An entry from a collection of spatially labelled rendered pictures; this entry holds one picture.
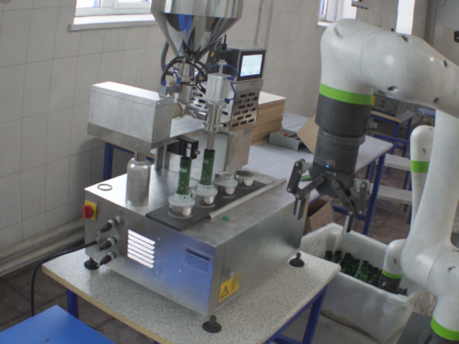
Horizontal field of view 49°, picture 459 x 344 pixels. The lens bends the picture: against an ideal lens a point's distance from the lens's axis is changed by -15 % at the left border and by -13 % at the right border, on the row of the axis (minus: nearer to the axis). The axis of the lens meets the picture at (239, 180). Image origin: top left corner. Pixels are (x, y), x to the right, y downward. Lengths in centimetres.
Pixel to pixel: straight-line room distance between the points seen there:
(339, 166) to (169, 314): 85
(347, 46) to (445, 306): 68
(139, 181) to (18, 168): 154
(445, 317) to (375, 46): 71
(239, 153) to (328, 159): 96
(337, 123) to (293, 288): 103
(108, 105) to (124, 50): 184
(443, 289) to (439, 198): 21
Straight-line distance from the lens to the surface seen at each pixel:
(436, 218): 130
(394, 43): 80
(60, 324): 179
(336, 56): 88
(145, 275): 163
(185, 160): 149
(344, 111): 89
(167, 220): 151
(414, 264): 133
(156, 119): 150
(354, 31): 87
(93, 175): 349
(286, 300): 178
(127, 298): 167
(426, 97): 82
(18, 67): 286
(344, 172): 95
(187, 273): 152
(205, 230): 151
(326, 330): 231
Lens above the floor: 166
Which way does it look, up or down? 20 degrees down
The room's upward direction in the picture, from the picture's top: 8 degrees clockwise
